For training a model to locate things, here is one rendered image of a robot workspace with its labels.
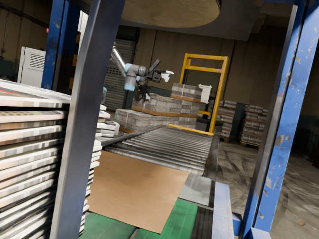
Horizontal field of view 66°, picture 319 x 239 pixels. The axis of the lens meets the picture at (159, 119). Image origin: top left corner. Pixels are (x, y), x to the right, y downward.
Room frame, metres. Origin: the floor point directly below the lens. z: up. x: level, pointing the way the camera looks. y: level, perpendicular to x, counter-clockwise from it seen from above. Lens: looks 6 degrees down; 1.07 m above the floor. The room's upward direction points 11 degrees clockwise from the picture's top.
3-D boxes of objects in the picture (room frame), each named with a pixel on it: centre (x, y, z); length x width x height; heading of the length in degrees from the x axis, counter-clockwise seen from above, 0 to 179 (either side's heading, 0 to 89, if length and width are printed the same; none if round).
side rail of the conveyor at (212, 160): (1.55, -0.38, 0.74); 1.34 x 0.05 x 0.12; 167
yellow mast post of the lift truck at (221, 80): (3.92, -0.84, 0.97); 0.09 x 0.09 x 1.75; 59
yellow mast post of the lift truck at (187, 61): (4.27, -0.28, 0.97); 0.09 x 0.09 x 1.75; 59
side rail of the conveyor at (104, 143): (1.67, 0.11, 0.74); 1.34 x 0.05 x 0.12; 167
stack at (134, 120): (3.11, 0.05, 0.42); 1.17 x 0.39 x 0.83; 149
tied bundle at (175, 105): (3.23, -0.02, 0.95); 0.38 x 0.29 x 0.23; 57
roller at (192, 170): (1.04, 0.00, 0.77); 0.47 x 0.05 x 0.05; 77
